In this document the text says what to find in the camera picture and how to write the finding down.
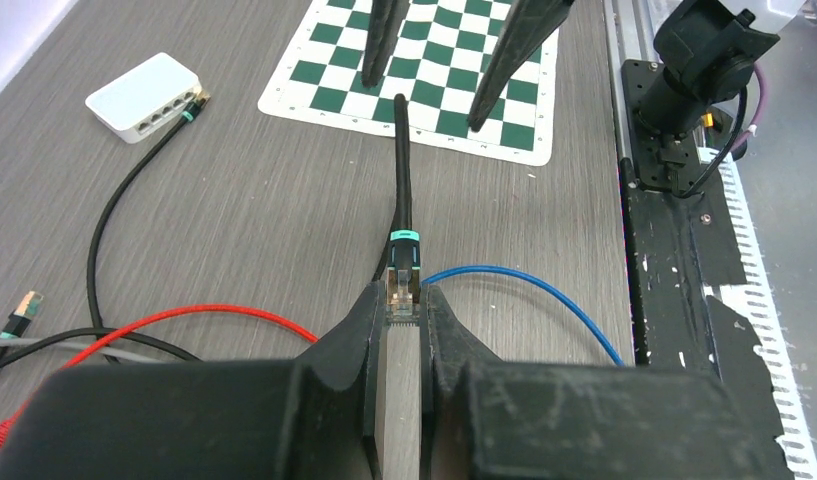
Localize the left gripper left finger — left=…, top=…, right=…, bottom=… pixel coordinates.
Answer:
left=0, top=282, right=386, bottom=479

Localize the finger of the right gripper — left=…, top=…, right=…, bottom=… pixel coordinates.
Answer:
left=468, top=0, right=574, bottom=132
left=361, top=0, right=410, bottom=88

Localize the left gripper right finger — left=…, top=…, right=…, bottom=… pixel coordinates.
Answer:
left=419, top=286, right=792, bottom=479

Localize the blue ethernet cable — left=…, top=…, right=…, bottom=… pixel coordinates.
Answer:
left=421, top=264, right=627, bottom=369

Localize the long black ethernet cable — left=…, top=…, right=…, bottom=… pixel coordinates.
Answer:
left=86, top=89, right=423, bottom=366

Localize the red ethernet cable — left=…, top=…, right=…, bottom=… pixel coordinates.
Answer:
left=0, top=304, right=321, bottom=472

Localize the green white chessboard mat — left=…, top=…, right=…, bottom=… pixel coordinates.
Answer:
left=258, top=1, right=558, bottom=167

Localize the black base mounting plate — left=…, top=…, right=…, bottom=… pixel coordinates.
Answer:
left=618, top=60, right=792, bottom=479

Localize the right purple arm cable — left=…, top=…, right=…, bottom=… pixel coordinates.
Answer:
left=729, top=62, right=770, bottom=160

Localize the white network switch far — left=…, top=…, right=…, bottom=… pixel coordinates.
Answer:
left=84, top=52, right=203, bottom=144

